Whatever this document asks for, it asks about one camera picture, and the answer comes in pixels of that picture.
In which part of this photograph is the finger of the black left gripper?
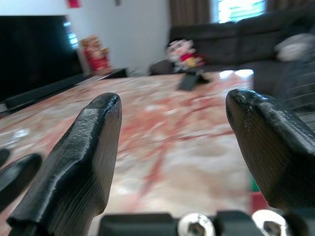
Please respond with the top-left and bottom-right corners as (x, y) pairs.
(0, 148), (11, 167)
(0, 153), (43, 196)

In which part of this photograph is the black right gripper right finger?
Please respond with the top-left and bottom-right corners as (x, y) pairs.
(225, 88), (315, 217)

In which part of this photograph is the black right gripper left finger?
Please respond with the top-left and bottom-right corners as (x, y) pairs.
(6, 92), (123, 236)

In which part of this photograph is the grey standing fan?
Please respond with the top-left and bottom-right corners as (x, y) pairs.
(280, 73), (315, 118)

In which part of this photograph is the long black TV cabinet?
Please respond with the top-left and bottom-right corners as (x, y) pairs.
(0, 67), (127, 114)

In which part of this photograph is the red and gold figurine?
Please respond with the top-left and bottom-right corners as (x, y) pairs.
(79, 34), (112, 72)

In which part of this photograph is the black flat screen television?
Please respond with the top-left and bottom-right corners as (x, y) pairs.
(0, 15), (84, 103)

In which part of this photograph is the grey and white cushion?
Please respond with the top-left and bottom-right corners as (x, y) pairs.
(274, 33), (315, 62)

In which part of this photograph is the small black stand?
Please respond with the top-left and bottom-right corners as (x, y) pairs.
(178, 68), (210, 92)

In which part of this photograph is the dark grey fabric sofa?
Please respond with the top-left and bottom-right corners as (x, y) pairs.
(149, 11), (315, 113)

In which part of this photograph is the plush doll with red shirt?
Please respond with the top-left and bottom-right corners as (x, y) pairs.
(165, 39), (207, 72)

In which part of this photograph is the bright window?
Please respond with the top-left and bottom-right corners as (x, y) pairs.
(210, 0), (268, 24)

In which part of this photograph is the brown curtain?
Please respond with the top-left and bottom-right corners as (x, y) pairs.
(169, 0), (212, 26)
(266, 0), (315, 12)

